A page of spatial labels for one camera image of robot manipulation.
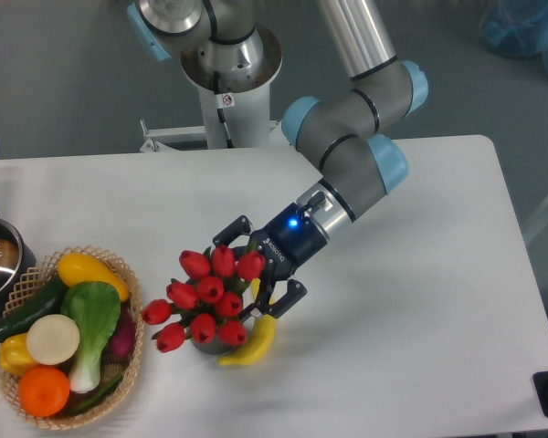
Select yellow squash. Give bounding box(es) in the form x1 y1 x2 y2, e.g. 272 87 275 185
57 253 130 302

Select red tulip bouquet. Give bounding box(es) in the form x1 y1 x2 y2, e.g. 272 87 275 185
141 245 266 353

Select yellow bell pepper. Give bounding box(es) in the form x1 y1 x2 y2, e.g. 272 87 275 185
0 333 39 377

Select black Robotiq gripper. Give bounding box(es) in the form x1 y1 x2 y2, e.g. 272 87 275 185
212 203 328 322

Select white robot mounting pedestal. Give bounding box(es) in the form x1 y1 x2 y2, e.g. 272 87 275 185
140 83 290 152

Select green bok choy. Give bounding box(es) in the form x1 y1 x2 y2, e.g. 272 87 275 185
61 281 121 393

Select orange fruit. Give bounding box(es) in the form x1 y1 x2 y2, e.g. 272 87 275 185
17 366 70 417

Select yellow banana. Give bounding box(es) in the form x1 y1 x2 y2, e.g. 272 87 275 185
216 276 277 368

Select white round radish slice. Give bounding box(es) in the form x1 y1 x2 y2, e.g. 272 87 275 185
26 314 80 365

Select woven wicker basket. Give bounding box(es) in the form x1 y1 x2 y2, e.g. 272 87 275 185
0 245 144 431

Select green cucumber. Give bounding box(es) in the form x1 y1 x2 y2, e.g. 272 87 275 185
0 275 69 343

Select dark grey ribbed vase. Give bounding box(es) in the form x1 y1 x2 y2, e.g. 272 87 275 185
190 335 237 356

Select purple red onion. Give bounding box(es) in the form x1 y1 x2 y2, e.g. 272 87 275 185
108 308 136 359

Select green chili pepper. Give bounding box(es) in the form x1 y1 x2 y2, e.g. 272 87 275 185
66 373 123 416

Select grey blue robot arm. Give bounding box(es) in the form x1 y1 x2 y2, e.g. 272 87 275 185
128 0 428 318

